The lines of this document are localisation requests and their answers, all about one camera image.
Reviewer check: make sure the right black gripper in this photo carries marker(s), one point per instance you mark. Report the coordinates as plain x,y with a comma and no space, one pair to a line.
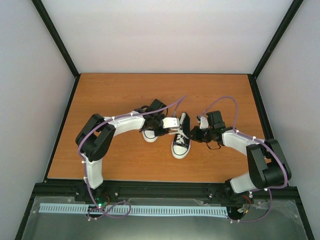
196,137

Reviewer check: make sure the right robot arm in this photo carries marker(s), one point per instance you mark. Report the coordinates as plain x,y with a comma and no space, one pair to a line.
267,164

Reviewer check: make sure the black frame post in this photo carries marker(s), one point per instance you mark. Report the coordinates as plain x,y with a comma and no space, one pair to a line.
281,29
50,26

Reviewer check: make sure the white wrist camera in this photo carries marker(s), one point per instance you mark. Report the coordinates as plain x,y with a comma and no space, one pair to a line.
202,121
170,122

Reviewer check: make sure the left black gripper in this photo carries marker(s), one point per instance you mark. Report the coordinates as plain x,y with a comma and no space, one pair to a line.
157,133

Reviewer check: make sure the left black frame post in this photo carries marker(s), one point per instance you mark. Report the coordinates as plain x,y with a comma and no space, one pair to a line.
50,26

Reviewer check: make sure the white slotted cable duct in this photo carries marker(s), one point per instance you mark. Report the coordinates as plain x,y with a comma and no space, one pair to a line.
136,210

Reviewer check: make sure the black sneaker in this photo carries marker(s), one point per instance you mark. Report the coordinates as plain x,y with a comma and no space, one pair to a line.
177,151
149,136

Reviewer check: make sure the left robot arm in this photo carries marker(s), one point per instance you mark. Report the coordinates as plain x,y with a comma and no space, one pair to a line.
95,138

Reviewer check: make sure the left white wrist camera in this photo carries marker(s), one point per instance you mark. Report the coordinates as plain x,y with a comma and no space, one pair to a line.
170,122

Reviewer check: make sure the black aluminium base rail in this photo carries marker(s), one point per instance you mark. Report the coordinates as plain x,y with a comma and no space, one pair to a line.
123,190

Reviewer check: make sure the right black frame post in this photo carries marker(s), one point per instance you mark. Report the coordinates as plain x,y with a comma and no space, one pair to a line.
281,29

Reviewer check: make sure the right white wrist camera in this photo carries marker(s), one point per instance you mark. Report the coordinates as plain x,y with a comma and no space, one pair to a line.
202,121

